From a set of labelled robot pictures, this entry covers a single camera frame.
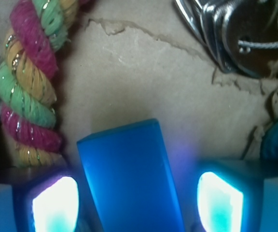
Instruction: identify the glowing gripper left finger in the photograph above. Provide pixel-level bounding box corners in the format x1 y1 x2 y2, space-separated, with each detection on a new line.
0 167 98 232

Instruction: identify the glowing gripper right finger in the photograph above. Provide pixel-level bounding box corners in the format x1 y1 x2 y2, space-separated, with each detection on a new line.
191 159 278 232

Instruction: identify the blue rectangular block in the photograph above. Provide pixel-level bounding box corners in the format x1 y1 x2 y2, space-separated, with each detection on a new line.
77 119 184 232

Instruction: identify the brown paper bag tray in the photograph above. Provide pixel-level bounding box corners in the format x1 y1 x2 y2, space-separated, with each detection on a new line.
0 0 278 170

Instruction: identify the silver key bunch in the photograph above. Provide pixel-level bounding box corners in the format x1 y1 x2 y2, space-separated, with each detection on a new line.
175 0 278 79

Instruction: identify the multicolour twisted rope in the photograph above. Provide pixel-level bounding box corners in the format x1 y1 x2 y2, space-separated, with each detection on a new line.
0 0 91 168

